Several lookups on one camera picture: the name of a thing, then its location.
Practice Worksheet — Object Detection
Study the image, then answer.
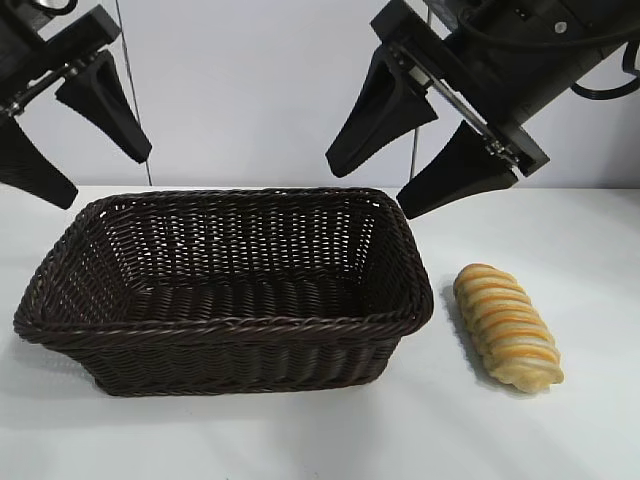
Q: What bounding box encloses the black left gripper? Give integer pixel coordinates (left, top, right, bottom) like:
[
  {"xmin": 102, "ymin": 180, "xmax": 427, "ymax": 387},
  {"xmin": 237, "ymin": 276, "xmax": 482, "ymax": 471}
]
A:
[{"xmin": 0, "ymin": 0, "xmax": 153, "ymax": 211}]

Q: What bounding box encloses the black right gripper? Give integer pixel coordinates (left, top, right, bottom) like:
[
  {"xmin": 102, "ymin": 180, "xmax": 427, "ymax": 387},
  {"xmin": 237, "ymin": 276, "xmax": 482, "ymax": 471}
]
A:
[{"xmin": 324, "ymin": 0, "xmax": 576, "ymax": 221}]

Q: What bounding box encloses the long striped bread loaf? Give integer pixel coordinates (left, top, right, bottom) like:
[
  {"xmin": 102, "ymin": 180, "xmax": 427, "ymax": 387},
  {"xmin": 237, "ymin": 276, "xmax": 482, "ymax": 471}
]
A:
[{"xmin": 452, "ymin": 263, "xmax": 565, "ymax": 394}]

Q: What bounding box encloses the dark brown wicker basket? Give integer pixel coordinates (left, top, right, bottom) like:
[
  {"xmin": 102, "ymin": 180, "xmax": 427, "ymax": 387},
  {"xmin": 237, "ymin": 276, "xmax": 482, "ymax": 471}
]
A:
[{"xmin": 13, "ymin": 186, "xmax": 435, "ymax": 400}]

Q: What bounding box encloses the thin grey vertical rod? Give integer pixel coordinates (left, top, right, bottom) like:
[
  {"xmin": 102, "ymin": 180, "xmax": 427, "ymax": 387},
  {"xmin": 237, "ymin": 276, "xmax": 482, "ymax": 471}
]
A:
[
  {"xmin": 114, "ymin": 0, "xmax": 154, "ymax": 187},
  {"xmin": 409, "ymin": 127, "xmax": 421, "ymax": 189}
]

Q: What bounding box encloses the looped black arm cable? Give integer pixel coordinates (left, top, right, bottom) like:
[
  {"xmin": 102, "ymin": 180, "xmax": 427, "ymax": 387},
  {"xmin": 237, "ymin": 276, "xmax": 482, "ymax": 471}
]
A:
[{"xmin": 569, "ymin": 42, "xmax": 640, "ymax": 100}]

